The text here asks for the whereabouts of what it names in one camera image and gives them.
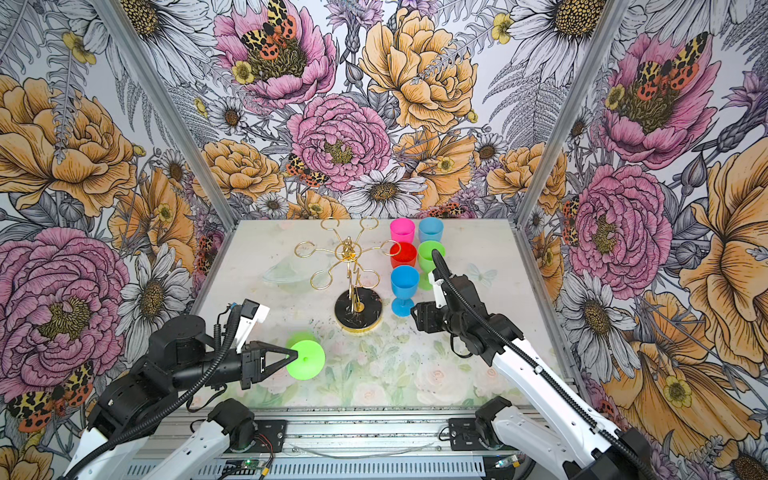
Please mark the left aluminium corner post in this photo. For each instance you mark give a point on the left aluminium corner post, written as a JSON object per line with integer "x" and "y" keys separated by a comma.
{"x": 119, "y": 26}

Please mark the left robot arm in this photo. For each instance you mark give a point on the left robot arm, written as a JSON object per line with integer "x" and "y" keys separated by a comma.
{"x": 181, "y": 359}

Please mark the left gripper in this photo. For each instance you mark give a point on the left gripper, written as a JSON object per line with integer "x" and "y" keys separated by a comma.
{"x": 255, "y": 368}

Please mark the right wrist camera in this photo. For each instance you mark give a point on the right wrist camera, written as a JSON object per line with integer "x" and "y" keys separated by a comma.
{"x": 439, "y": 293}

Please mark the aluminium front rail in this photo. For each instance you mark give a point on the aluminium front rail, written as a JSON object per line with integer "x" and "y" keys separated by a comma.
{"x": 369, "y": 442}

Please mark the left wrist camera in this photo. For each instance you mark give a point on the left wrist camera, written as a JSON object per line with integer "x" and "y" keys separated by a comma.
{"x": 251, "y": 313}

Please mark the green wine glass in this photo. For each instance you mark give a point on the green wine glass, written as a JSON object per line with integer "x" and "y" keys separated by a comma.
{"x": 310, "y": 359}
{"x": 426, "y": 262}

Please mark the aluminium corner post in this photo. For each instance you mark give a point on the aluminium corner post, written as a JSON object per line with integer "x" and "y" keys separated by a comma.
{"x": 605, "y": 33}
{"x": 119, "y": 26}

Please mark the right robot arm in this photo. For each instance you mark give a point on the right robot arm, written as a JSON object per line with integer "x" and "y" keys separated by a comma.
{"x": 571, "y": 440}

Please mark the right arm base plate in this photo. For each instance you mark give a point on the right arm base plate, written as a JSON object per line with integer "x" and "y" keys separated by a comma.
{"x": 464, "y": 434}

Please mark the gold wine glass rack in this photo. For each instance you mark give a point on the gold wine glass rack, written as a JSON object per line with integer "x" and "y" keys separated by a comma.
{"x": 358, "y": 310}

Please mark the right aluminium corner post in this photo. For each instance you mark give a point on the right aluminium corner post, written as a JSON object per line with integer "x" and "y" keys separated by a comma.
{"x": 605, "y": 33}

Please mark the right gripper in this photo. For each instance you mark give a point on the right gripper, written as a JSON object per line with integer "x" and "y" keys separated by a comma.
{"x": 425, "y": 316}

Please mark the small green circuit board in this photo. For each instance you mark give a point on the small green circuit board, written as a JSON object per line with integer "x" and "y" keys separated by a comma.
{"x": 248, "y": 467}

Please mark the red wine glass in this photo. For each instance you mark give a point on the red wine glass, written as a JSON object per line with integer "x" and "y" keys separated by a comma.
{"x": 403, "y": 254}

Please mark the pink wine glass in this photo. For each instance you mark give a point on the pink wine glass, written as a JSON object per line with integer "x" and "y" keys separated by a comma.
{"x": 402, "y": 230}

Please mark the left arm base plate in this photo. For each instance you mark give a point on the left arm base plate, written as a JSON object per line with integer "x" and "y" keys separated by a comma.
{"x": 258, "y": 436}

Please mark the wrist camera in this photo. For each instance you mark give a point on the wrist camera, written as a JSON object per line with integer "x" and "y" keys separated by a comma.
{"x": 251, "y": 313}
{"x": 439, "y": 293}

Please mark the light blue wine glass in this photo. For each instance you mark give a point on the light blue wine glass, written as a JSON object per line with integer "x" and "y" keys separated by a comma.
{"x": 430, "y": 229}

